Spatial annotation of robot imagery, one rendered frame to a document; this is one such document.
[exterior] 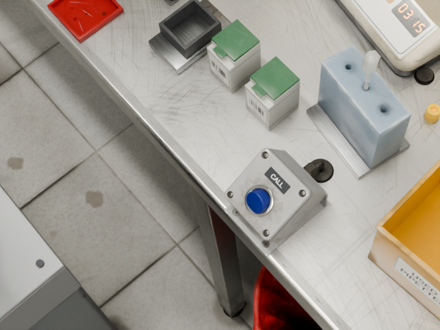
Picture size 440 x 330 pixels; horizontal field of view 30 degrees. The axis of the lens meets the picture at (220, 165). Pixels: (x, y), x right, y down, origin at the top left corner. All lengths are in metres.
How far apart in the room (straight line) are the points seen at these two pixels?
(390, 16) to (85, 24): 0.37
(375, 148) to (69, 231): 1.12
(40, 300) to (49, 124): 1.17
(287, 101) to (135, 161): 1.03
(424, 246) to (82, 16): 0.49
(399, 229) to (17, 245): 0.40
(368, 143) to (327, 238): 0.11
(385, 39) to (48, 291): 0.46
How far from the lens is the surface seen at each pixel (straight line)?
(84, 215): 1.88
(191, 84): 0.97
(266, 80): 0.89
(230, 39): 0.92
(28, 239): 0.84
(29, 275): 0.83
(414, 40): 0.95
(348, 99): 0.85
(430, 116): 0.94
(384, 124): 0.84
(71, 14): 1.05
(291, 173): 0.83
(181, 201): 1.85
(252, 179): 0.84
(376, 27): 0.97
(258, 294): 1.32
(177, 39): 0.96
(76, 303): 0.94
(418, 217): 0.90
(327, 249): 0.89
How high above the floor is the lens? 1.72
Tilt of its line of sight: 66 degrees down
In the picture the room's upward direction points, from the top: 9 degrees counter-clockwise
